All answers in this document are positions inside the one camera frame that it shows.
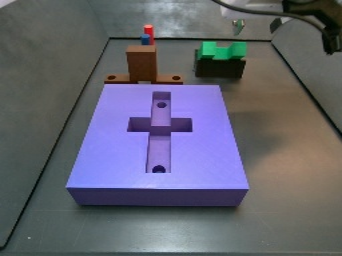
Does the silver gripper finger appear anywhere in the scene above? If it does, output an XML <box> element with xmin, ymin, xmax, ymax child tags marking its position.
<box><xmin>232</xmin><ymin>19</ymin><xmax>244</xmax><ymax>36</ymax></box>
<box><xmin>270</xmin><ymin>18</ymin><xmax>282</xmax><ymax>33</ymax></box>

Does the green U-shaped block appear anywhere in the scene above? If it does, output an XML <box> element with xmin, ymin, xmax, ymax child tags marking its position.
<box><xmin>196</xmin><ymin>41</ymin><xmax>247</xmax><ymax>60</ymax></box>

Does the purple board with cross slot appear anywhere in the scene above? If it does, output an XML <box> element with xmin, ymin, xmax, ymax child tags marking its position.
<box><xmin>66</xmin><ymin>84</ymin><xmax>248</xmax><ymax>206</ymax></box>

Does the red hexagonal peg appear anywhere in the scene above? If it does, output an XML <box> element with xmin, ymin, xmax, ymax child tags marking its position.
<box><xmin>143</xmin><ymin>24</ymin><xmax>155</xmax><ymax>45</ymax></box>

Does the blue hexagonal peg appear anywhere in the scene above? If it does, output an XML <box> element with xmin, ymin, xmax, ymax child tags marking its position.
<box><xmin>140</xmin><ymin>34</ymin><xmax>149</xmax><ymax>45</ymax></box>

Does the brown T-shaped block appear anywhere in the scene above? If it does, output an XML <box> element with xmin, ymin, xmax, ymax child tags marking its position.
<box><xmin>104</xmin><ymin>45</ymin><xmax>183</xmax><ymax>84</ymax></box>

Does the black cable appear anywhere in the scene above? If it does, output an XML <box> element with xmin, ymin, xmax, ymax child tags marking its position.
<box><xmin>209</xmin><ymin>0</ymin><xmax>331</xmax><ymax>34</ymax></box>

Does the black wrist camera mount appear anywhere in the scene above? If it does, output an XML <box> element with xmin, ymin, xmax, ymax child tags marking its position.
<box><xmin>282</xmin><ymin>0</ymin><xmax>342</xmax><ymax>55</ymax></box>

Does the black angle bracket fixture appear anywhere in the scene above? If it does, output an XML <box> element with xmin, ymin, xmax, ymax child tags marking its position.
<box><xmin>193</xmin><ymin>57</ymin><xmax>246</xmax><ymax>79</ymax></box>

